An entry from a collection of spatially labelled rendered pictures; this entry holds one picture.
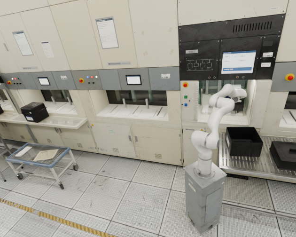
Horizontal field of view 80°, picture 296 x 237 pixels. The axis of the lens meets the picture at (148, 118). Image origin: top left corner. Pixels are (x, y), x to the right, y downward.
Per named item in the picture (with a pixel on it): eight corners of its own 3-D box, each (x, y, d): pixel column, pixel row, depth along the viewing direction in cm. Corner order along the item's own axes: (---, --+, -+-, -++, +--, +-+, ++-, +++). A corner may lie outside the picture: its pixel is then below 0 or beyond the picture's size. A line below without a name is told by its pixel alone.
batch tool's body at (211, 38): (182, 171, 266) (176, 27, 170) (190, 135, 342) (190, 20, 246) (249, 183, 236) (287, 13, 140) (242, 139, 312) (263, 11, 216)
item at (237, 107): (222, 112, 226) (223, 90, 210) (223, 104, 242) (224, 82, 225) (244, 114, 216) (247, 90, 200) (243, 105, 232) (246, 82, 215)
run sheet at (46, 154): (32, 161, 259) (31, 161, 258) (39, 151, 279) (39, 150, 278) (52, 159, 258) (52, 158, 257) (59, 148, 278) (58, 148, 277)
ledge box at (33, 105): (25, 122, 297) (17, 108, 284) (39, 114, 319) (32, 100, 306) (37, 123, 286) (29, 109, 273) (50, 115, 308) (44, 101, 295)
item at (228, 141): (224, 139, 202) (226, 126, 193) (251, 139, 196) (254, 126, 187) (229, 156, 178) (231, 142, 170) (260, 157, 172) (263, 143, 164)
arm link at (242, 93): (241, 82, 168) (245, 90, 192) (224, 88, 176) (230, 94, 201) (244, 91, 166) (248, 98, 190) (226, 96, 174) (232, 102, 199)
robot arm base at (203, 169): (203, 182, 155) (203, 167, 146) (189, 168, 171) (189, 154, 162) (219, 173, 162) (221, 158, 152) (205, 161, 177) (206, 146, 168)
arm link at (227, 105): (198, 146, 154) (217, 153, 144) (195, 140, 145) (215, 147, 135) (219, 101, 170) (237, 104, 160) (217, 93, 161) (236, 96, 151)
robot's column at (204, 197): (200, 236, 188) (202, 188, 150) (184, 214, 210) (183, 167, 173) (220, 223, 197) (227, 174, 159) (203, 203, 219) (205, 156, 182)
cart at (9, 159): (16, 181, 293) (0, 159, 269) (40, 159, 335) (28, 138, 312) (63, 190, 263) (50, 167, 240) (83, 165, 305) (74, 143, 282)
